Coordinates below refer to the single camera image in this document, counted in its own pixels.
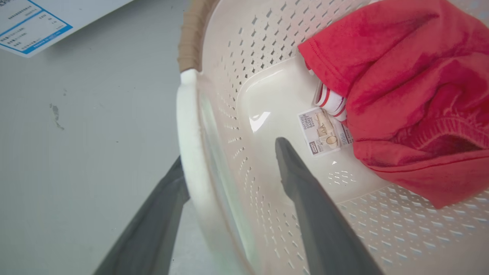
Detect white red striped cloth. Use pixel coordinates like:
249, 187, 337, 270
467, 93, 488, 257
313, 80, 349, 122

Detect white appliance with blue label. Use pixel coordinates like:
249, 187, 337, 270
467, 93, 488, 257
0, 0, 134, 58

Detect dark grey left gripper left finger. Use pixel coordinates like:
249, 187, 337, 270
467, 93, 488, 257
93, 155, 191, 275

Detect product label sticker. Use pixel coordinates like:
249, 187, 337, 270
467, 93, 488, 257
298, 107, 354, 156

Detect red garment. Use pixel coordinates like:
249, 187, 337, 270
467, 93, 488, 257
298, 0, 489, 209

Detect white perforated plastic laundry basket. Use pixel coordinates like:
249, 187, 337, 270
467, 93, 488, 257
176, 0, 489, 275

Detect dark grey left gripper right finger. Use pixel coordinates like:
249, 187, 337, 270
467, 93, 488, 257
275, 137, 384, 275

